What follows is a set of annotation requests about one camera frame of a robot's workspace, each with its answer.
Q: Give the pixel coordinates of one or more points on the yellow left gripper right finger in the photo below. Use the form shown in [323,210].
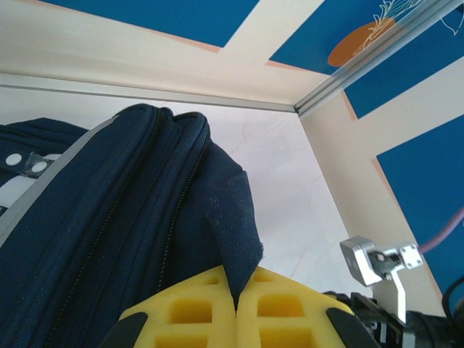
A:
[290,290]

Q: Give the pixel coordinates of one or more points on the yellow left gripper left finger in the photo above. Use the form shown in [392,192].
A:
[195,290]

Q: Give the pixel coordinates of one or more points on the navy blue backpack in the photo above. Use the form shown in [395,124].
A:
[108,217]

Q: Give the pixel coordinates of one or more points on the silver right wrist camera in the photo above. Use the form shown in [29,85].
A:
[362,262]

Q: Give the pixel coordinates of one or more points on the aluminium table back rail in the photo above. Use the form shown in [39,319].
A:
[145,94]

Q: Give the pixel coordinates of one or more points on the aluminium frame post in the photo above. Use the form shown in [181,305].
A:
[362,61]

